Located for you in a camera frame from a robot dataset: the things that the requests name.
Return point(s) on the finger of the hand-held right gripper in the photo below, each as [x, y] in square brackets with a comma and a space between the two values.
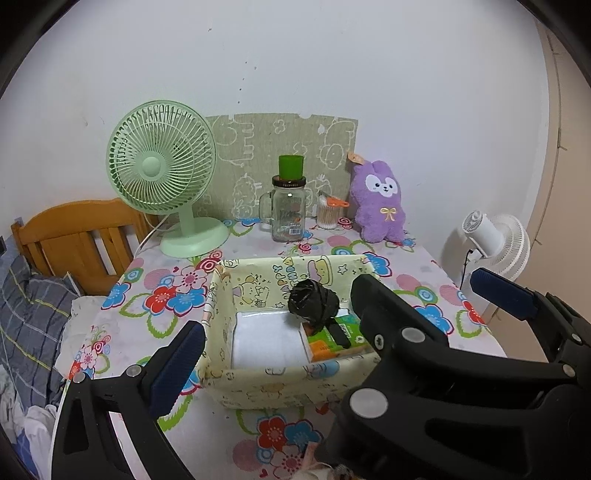
[505, 293]
[397, 332]

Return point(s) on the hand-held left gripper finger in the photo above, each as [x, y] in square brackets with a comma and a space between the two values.
[178, 364]

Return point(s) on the yellow cartoon fabric storage box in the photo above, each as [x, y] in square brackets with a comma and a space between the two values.
[258, 385]

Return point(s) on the white fan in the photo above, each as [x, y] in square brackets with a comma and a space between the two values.
[503, 244]

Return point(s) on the green orange packet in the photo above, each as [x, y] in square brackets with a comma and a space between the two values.
[332, 353]

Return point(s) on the floral tablecloth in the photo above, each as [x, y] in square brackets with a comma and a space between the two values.
[152, 300]

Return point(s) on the black plastic bag bundle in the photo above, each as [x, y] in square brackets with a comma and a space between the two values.
[311, 300]

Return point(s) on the white tissue pack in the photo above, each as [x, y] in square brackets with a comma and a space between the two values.
[268, 341]

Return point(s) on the purple plush bunny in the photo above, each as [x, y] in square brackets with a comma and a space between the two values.
[378, 203]

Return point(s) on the cotton swab container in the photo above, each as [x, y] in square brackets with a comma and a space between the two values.
[328, 214]

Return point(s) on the white crumpled cloth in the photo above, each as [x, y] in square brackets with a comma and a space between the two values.
[39, 429]

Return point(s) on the blue plaid bedding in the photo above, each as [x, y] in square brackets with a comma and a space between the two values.
[32, 314]

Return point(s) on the wooden bed headboard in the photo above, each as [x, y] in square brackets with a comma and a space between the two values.
[78, 240]

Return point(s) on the glass jar mug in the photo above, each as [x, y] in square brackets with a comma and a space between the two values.
[287, 217]

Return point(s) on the green plastic cup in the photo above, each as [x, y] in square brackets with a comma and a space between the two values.
[291, 167]

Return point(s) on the green desk fan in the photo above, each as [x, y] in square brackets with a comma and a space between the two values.
[157, 166]

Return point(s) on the green cartoon print board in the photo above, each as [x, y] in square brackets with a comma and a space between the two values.
[258, 143]

